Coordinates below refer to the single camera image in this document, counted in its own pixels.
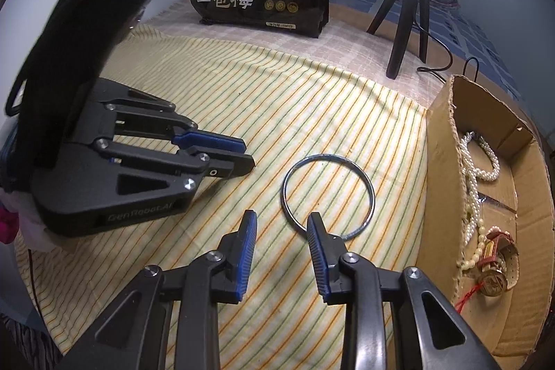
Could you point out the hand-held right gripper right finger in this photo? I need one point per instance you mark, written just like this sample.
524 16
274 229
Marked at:
318 257

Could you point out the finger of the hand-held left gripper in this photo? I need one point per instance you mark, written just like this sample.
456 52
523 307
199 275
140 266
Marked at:
208 141
225 167

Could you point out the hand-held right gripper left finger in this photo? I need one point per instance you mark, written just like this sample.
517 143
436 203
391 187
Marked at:
247 257

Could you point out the thin metal bangle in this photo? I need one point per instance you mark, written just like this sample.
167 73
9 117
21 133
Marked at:
284 188

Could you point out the cardboard box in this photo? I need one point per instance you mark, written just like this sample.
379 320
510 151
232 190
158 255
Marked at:
442 222

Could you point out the brown leather wristwatch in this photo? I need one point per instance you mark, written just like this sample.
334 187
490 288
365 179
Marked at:
507 253

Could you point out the yellow striped cloth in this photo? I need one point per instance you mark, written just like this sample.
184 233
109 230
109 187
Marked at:
260 92

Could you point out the beige plaid bed sheet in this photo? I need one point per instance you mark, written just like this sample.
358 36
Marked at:
347 49

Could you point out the black tripod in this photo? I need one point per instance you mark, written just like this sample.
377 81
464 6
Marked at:
403 27

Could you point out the dark patterned clothing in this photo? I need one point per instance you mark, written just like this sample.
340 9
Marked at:
17 348

